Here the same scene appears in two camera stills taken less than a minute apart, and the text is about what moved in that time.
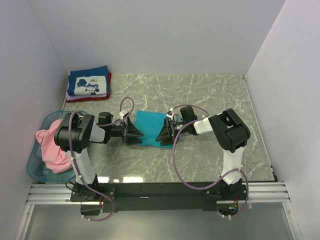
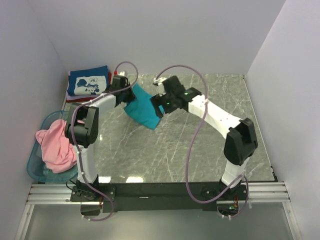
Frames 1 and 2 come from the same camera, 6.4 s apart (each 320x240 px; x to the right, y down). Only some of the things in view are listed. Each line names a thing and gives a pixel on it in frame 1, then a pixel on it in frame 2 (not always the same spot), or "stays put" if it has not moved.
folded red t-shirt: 110,80 stays put
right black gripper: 167,134 to 158,101
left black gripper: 130,129 to 131,97
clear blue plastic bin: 37,168 stays put
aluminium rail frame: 253,193 stays put
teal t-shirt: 150,124 to 142,110
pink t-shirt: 57,159 stays put
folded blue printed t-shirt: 88,82 stays put
